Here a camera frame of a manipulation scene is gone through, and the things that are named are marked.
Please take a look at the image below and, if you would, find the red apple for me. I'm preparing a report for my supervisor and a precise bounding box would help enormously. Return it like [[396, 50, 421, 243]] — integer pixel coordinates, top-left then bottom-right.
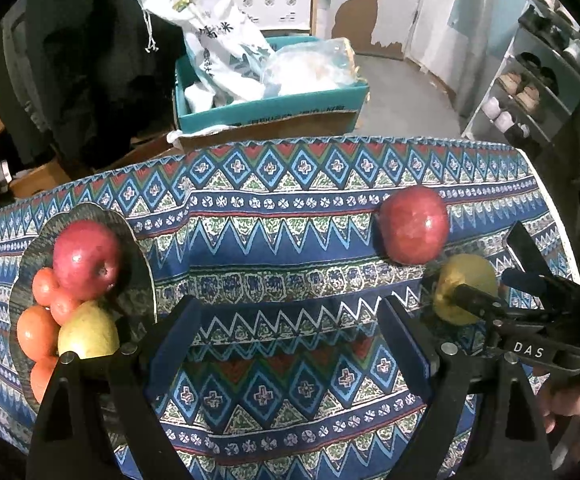
[[52, 220, 122, 302], [379, 186, 450, 265]]

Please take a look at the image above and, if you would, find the blue patterned tablecloth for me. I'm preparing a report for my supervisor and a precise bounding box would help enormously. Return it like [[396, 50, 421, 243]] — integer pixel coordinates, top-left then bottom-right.
[[0, 136, 580, 480]]

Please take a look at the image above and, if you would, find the scalloped glass plate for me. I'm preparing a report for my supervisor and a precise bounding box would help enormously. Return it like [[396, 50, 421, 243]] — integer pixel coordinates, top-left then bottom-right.
[[9, 202, 158, 406]]

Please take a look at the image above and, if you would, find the yellow-green apple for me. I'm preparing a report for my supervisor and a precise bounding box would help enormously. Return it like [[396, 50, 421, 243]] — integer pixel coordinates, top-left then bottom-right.
[[57, 301, 121, 361]]

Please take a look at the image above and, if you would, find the orange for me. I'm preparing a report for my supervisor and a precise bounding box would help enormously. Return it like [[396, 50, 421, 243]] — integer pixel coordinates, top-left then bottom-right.
[[49, 287, 82, 326], [16, 306, 60, 363], [31, 267, 61, 307], [30, 356, 60, 402]]

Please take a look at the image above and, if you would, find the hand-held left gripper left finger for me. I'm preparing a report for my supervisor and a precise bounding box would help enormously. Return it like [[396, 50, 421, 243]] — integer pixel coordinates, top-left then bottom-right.
[[24, 296, 203, 480]]

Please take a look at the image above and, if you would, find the clear plastic bag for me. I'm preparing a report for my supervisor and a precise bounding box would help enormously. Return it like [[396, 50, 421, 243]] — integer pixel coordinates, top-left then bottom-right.
[[260, 37, 363, 98]]

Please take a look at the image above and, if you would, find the white door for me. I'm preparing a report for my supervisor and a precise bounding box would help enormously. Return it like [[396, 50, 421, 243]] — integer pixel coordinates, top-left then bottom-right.
[[405, 0, 491, 117]]

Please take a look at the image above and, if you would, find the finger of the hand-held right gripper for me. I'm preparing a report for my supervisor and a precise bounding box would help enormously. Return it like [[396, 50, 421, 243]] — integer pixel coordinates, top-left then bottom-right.
[[501, 221, 580, 311], [451, 284, 510, 322]]

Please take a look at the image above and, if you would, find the yellow-green pear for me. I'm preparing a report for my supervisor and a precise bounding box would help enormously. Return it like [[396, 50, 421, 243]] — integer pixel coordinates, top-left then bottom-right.
[[432, 254, 500, 325]]

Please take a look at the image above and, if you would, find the teal cardboard box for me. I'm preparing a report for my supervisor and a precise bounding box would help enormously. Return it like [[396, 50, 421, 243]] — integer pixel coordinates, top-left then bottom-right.
[[167, 35, 371, 153]]

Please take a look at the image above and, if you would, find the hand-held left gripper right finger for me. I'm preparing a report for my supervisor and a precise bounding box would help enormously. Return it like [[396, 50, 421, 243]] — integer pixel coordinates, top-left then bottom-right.
[[377, 296, 557, 480]]

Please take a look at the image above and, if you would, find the dark hanging clothing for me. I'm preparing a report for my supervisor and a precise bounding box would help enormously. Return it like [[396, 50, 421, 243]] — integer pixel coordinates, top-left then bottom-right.
[[0, 0, 181, 173]]

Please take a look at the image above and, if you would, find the grey shoe rack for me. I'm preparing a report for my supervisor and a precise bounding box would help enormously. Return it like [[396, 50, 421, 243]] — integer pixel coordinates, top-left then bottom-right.
[[462, 0, 580, 157]]

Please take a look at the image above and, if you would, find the white printed bag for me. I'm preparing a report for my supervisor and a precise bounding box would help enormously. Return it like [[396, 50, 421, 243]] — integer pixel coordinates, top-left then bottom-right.
[[122, 0, 278, 111]]

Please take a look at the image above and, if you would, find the brown cardboard box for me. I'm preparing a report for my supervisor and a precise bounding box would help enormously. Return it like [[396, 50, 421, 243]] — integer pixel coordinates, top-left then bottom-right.
[[9, 160, 73, 199]]

